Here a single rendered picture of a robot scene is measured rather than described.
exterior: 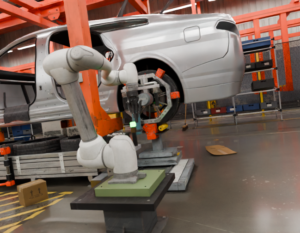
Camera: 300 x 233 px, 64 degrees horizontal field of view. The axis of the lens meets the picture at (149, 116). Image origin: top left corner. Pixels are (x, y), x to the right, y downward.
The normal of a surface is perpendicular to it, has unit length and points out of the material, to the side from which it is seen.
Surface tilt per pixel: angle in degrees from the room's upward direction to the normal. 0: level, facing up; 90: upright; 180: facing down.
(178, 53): 90
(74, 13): 90
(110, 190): 90
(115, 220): 90
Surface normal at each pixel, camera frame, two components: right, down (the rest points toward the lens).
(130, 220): -0.31, 0.09
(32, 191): 0.71, -0.06
